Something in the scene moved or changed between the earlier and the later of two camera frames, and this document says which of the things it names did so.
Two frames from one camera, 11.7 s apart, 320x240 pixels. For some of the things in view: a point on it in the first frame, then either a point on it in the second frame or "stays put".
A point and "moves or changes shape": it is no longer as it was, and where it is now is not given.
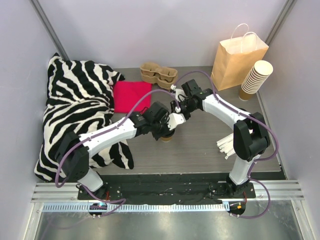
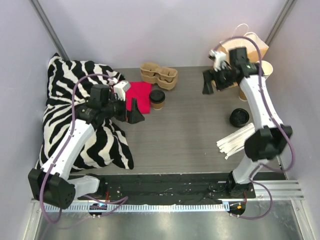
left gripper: (161, 131) → (127, 114)
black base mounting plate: (166, 189) stays put
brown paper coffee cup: (166, 139) moves or changes shape
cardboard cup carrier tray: (164, 76) stays put
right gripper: (181, 106) → (213, 78)
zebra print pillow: (80, 95) stays put
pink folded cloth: (127, 93) stays put
